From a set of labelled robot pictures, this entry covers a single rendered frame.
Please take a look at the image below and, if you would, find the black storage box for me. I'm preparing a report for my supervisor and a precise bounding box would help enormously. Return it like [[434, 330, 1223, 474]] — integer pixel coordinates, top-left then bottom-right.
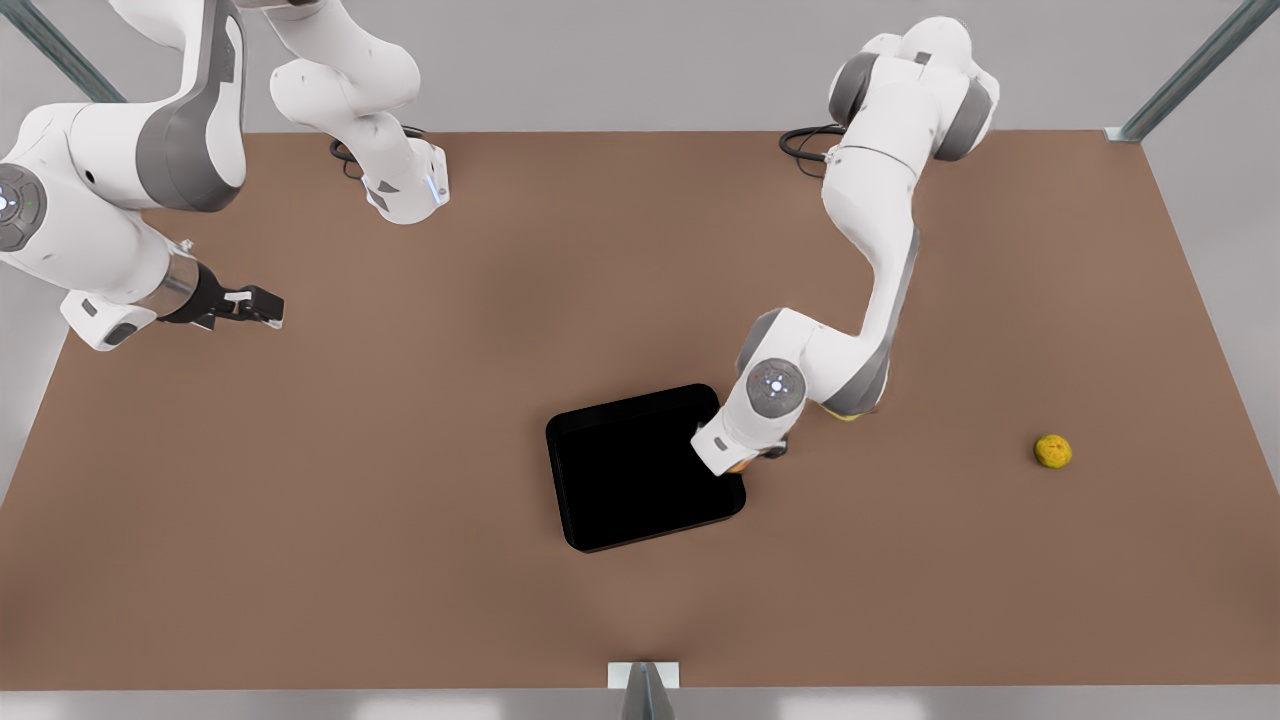
[[545, 383, 749, 554]]

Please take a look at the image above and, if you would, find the black cable loop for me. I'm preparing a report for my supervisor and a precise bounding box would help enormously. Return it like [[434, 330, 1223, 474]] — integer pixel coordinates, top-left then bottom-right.
[[329, 125, 431, 183], [779, 124, 849, 181]]

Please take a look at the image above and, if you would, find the silver frame post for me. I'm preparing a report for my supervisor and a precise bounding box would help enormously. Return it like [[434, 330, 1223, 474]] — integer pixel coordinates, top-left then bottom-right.
[[607, 659, 682, 720], [0, 0, 128, 105], [1104, 0, 1280, 144]]

